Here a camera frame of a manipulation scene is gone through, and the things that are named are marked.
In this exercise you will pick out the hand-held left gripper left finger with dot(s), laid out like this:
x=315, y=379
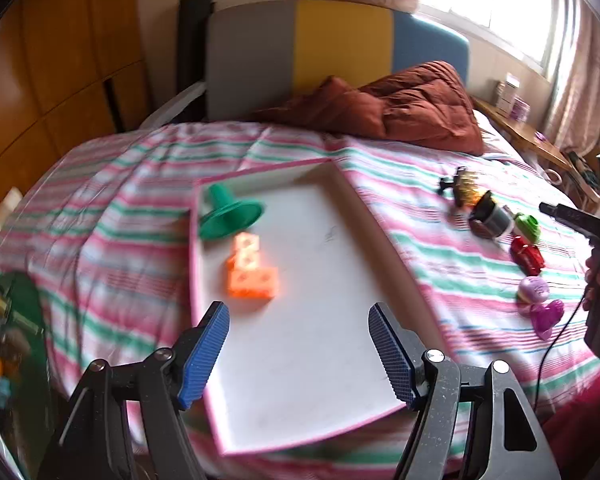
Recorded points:
x=205, y=355

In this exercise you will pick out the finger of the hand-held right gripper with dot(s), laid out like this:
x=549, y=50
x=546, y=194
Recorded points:
x=570, y=216

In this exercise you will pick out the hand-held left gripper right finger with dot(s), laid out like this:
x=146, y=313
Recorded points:
x=390, y=355

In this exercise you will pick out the green plastic toy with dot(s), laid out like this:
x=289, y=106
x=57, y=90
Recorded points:
x=527, y=226

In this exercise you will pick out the purple perforated ball toy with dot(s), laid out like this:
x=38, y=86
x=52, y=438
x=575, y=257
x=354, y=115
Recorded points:
x=547, y=317

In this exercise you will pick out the pink round case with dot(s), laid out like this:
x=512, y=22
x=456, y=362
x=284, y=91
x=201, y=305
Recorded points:
x=534, y=290

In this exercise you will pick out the black grey roll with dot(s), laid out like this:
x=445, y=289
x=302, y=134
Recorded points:
x=495, y=220

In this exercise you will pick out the orange cube block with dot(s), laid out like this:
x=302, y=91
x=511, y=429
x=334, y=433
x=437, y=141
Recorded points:
x=252, y=280

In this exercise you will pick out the pink-edged white foam tray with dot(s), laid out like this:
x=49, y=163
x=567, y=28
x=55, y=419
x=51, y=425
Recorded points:
x=305, y=310

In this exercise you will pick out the yellow plastic piece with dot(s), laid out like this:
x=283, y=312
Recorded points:
x=472, y=197

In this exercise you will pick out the green plastic funnel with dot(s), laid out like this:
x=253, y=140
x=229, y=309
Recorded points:
x=230, y=210

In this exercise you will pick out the white cup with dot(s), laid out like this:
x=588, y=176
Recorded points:
x=555, y=176

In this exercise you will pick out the red metal bottle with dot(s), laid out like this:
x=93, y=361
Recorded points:
x=527, y=256

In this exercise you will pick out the wooden side table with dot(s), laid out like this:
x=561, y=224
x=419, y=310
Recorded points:
x=525, y=135

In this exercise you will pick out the white pillow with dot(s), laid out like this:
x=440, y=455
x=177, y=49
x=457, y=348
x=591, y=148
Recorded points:
x=492, y=132

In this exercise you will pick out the purple box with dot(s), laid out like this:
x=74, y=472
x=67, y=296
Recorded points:
x=521, y=111

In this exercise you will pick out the red cloth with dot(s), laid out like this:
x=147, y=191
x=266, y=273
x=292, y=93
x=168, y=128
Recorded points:
x=585, y=430

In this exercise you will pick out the white box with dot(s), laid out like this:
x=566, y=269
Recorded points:
x=506, y=94

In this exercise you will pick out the striped bedsheet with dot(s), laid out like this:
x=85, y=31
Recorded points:
x=130, y=200

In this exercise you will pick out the brown duvet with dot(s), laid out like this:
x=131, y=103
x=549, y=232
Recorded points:
x=410, y=105

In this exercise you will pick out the grey yellow blue headboard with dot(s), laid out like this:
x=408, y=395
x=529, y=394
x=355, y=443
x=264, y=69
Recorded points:
x=255, y=60

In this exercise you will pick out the wooden wardrobe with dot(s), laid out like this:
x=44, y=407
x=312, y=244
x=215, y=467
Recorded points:
x=55, y=60

